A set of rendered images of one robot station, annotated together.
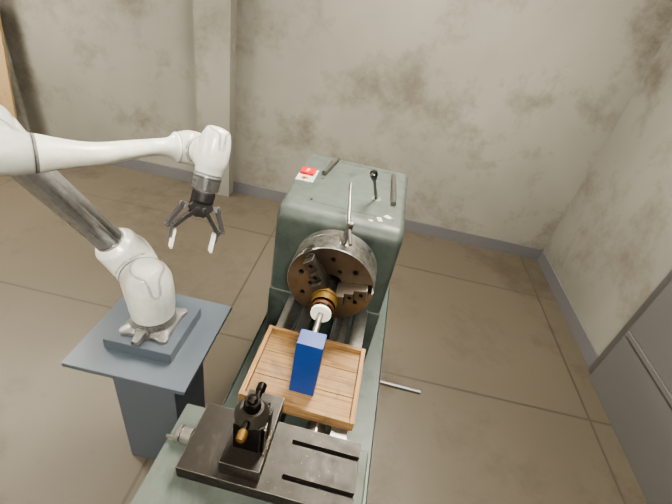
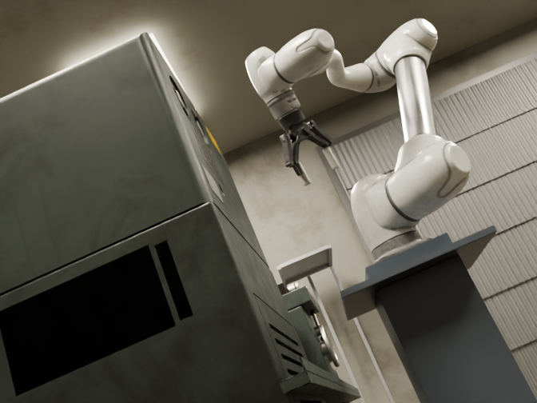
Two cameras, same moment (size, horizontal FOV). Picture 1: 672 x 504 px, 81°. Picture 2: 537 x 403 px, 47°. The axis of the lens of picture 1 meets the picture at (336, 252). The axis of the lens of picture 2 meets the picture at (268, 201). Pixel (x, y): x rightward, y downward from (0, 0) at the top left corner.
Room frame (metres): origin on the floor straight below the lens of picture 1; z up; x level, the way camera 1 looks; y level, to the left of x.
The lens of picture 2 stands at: (2.83, 0.27, 0.45)
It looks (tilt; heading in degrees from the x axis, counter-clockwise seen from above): 21 degrees up; 179
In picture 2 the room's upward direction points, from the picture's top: 23 degrees counter-clockwise
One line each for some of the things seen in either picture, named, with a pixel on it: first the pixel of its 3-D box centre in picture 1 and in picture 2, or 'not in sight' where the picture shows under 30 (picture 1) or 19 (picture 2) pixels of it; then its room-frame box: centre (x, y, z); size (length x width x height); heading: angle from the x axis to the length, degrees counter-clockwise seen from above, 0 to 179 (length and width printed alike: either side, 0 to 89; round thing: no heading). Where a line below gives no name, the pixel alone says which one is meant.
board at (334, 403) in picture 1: (306, 373); not in sight; (0.84, 0.01, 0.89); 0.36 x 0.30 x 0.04; 86
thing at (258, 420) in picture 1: (252, 410); not in sight; (0.51, 0.12, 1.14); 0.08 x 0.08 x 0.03
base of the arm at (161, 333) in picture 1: (151, 320); (399, 253); (0.97, 0.62, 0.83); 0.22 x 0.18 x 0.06; 178
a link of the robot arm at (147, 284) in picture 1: (149, 287); (381, 209); (1.00, 0.63, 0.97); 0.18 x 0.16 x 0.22; 44
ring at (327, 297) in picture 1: (324, 303); not in sight; (0.98, 0.00, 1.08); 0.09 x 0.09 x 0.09; 86
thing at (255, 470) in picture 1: (253, 432); not in sight; (0.54, 0.11, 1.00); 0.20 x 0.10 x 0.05; 176
